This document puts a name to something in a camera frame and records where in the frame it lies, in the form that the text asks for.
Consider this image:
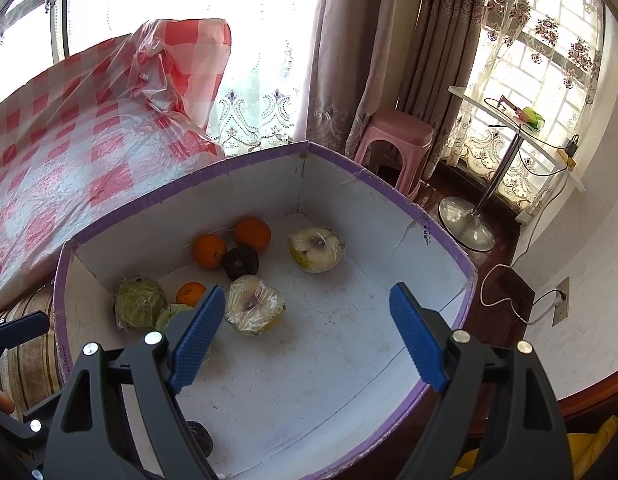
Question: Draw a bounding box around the purple-rimmed cardboard box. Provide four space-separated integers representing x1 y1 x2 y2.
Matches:
54 141 478 480

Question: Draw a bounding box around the yellow plastic item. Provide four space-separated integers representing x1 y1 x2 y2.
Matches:
451 415 618 480

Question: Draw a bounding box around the small orange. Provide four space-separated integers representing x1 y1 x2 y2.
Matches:
176 282 208 307

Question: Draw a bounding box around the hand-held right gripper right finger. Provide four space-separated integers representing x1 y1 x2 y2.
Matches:
389 281 574 480

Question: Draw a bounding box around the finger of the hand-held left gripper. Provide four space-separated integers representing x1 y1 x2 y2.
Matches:
0 395 65 480
0 310 51 361

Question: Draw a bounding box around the pink plastic stool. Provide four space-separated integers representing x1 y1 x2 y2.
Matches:
354 109 435 202

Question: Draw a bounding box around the white round pedestal table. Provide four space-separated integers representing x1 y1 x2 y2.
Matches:
438 86 587 252

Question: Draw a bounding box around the beige embroidered curtain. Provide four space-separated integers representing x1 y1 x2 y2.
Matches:
306 0 430 157

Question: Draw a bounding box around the striped sofa cushion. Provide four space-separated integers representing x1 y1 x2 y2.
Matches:
0 285 66 422

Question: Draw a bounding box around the brown pleated curtain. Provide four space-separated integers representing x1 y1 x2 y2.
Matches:
399 0 490 182

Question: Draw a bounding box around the plastic-wrapped green cabbage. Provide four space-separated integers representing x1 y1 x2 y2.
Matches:
155 304 196 334
114 275 168 332

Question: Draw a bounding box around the wall socket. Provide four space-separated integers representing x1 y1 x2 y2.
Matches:
552 277 570 327

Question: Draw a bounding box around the large orange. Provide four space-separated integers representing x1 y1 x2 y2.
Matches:
233 217 272 255

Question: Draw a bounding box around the floral lace curtain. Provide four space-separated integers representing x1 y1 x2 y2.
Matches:
446 0 606 208

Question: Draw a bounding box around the white cable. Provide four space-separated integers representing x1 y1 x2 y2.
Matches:
480 261 564 327

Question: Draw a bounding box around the white embroidered sheer curtain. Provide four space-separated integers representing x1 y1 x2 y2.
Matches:
0 0 324 157

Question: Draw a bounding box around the wrapped half apple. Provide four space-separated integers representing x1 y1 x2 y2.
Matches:
288 226 346 274
224 275 286 335

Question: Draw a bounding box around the dark avocado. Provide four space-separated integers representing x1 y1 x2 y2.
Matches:
223 246 260 281
186 420 213 458

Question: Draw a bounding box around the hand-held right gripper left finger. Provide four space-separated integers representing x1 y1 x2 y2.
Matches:
42 284 226 480

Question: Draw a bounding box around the red checked plastic bag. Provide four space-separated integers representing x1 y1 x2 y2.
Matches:
0 18 233 313

